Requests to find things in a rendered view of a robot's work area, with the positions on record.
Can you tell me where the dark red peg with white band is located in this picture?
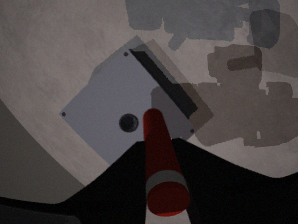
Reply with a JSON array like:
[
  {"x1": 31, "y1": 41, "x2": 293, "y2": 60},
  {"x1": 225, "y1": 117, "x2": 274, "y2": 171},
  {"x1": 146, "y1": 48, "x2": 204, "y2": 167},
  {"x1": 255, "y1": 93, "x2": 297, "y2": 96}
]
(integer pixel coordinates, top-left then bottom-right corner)
[{"x1": 144, "y1": 109, "x2": 190, "y2": 217}]

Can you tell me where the grey square panel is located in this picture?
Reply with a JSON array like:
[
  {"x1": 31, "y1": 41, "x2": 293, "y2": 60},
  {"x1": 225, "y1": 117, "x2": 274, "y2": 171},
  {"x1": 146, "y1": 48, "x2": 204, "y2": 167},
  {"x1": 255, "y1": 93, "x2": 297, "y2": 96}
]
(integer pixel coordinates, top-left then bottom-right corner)
[{"x1": 60, "y1": 48, "x2": 197, "y2": 165}]

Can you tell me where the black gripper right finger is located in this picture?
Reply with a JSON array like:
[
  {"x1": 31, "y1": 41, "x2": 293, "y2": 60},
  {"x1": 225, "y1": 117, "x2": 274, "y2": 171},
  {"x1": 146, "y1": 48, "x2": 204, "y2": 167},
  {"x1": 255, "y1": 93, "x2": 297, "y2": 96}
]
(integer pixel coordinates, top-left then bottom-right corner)
[{"x1": 172, "y1": 137, "x2": 298, "y2": 224}]

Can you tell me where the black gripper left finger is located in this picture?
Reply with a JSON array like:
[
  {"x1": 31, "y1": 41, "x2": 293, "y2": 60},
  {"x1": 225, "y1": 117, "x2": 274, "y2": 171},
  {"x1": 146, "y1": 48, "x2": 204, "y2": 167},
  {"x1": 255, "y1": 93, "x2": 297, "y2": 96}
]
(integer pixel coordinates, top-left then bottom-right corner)
[{"x1": 0, "y1": 140, "x2": 148, "y2": 224}]

